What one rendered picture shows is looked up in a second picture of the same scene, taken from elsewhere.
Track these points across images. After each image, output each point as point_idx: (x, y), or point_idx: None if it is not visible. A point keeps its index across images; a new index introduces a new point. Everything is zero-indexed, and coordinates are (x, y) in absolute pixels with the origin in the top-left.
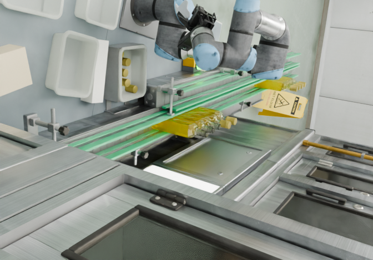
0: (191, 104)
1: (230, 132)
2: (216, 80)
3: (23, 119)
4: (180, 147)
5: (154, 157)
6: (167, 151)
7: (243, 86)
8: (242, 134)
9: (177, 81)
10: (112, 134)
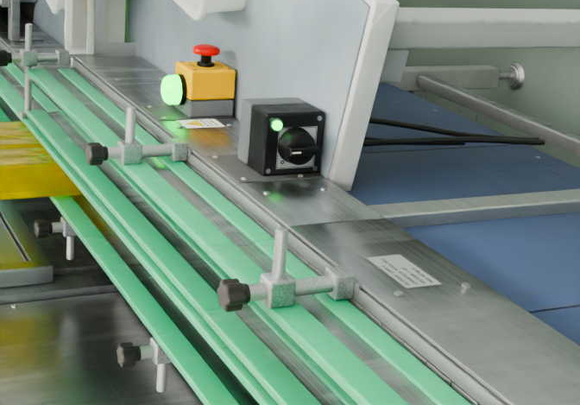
0: (42, 130)
1: (64, 344)
2: (85, 122)
3: (61, 17)
4: (64, 250)
5: (53, 216)
6: (62, 234)
7: (165, 275)
8: (19, 355)
9: (97, 75)
10: (7, 77)
